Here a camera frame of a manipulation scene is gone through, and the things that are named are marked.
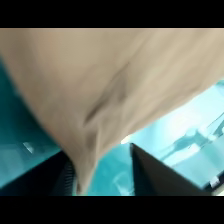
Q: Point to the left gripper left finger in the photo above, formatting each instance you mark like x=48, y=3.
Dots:
x=40, y=180

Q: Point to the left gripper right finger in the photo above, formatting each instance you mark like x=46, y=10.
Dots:
x=153, y=180

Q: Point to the tan shirt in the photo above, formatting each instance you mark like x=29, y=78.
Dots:
x=110, y=73

